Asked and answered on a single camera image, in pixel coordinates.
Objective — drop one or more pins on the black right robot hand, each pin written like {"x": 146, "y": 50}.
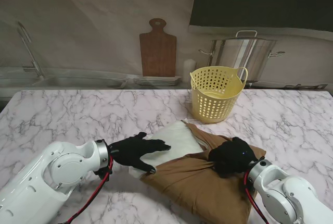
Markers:
{"x": 231, "y": 156}

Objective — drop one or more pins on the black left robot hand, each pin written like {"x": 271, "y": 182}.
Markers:
{"x": 132, "y": 151}

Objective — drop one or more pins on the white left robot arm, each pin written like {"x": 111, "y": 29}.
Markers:
{"x": 46, "y": 177}

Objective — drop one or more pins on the dark wall panel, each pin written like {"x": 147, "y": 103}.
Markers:
{"x": 260, "y": 0}

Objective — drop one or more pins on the large steel stock pot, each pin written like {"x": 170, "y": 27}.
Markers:
{"x": 242, "y": 57}

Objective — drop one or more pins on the brown wooden cutting board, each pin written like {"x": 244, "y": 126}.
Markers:
{"x": 158, "y": 52}

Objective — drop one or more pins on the chrome kitchen faucet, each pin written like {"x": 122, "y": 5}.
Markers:
{"x": 28, "y": 47}

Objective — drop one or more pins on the yellow perforated laundry basket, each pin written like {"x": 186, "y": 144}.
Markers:
{"x": 216, "y": 96}

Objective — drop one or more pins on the stack of white plates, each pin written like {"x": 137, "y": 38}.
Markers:
{"x": 156, "y": 80}

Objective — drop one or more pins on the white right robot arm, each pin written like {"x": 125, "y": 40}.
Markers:
{"x": 286, "y": 195}

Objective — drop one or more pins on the white pillow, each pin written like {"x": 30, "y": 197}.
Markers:
{"x": 179, "y": 138}

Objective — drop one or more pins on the brown pillowcase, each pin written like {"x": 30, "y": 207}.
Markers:
{"x": 197, "y": 185}

